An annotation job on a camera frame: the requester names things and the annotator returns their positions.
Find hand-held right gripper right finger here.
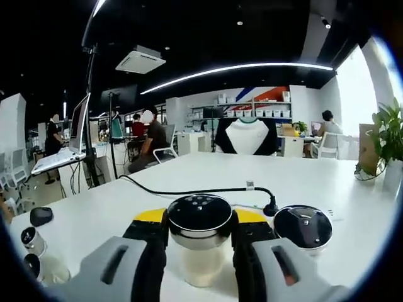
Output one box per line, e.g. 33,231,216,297
232,208,352,302

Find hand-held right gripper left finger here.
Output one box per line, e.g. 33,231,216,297
47,207,171,302

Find tall seasoning bottle brown granules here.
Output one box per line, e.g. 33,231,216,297
273,205,333,257

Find small seasoning bottle white powder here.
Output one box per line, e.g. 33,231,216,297
23,253,72,286
21,226,48,257

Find tall seasoning bottle white powder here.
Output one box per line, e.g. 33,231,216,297
166,194,236,288

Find black computer mouse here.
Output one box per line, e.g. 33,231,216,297
30,206,54,227

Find white laptop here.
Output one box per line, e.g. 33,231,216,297
31,92,92,176

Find white office chair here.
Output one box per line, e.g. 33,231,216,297
153,124,179,164

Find black tripod stand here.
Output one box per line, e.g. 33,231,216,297
81,43,110,189

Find black and white shirt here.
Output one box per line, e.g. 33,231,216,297
215,118,278,155

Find cardboard box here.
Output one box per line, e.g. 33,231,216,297
281,123,300,137

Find small green plant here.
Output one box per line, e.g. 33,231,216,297
292,121,309,136

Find brown paper bag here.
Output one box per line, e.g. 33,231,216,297
358,123,383,176

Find white shelf with storage bins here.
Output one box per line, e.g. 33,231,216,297
188,91,292,120

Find potted green plant white pot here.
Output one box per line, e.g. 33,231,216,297
355,97,403,198

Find white ceiling air conditioner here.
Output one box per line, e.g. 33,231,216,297
115,45,167,75

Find arched ceiling light strip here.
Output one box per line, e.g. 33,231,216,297
140,62,334,95

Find long curved ceiling light strip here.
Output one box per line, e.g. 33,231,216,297
82,0,106,48

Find black cable with plug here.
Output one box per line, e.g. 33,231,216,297
118,174,280,218

